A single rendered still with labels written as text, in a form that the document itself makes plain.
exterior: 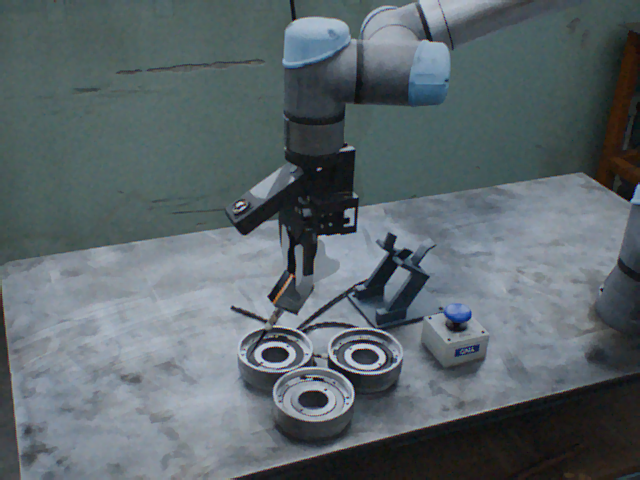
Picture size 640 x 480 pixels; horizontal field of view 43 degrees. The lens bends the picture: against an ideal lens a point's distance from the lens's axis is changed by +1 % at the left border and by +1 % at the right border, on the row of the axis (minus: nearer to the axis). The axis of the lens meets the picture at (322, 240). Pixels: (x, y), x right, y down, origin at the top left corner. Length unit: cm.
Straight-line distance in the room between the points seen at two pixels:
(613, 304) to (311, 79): 64
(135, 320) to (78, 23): 139
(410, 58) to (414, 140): 206
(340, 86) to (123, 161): 178
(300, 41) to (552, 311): 65
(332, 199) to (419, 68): 20
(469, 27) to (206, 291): 59
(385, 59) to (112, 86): 171
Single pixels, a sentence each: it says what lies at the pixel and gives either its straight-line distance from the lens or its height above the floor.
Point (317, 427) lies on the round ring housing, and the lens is 103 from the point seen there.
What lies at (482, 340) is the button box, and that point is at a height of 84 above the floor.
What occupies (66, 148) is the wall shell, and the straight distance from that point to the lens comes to 263.
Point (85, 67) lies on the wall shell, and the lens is 255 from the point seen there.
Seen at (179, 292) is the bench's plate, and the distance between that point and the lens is 134.
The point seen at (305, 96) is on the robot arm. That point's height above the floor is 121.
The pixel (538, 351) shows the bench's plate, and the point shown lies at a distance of 126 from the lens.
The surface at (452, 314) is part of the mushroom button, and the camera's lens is 118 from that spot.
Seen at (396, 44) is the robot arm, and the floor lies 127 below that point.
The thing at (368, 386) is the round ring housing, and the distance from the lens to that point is 112.
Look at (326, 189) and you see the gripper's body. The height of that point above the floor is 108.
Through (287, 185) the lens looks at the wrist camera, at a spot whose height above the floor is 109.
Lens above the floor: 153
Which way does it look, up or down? 30 degrees down
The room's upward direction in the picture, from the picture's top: 2 degrees clockwise
